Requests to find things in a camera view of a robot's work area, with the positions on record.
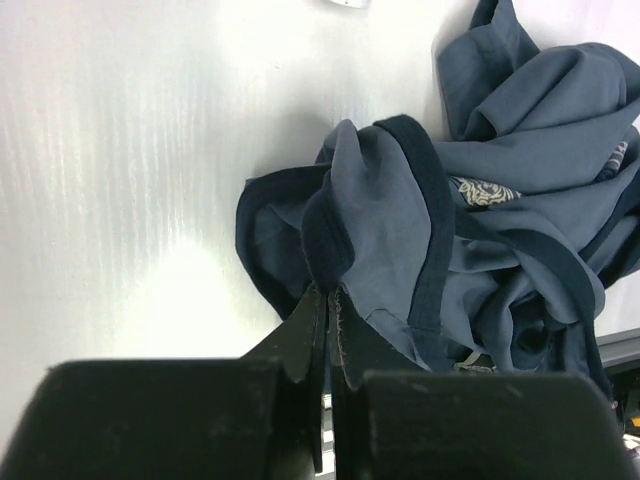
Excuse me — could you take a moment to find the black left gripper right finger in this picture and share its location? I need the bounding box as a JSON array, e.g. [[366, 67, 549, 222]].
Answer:
[[327, 287, 422, 479]]

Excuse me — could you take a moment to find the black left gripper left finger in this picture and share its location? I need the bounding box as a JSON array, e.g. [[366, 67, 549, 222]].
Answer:
[[242, 284, 328, 475]]

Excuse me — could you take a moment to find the blue tank top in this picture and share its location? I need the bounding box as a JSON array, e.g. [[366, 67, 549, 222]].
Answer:
[[235, 1, 639, 393]]

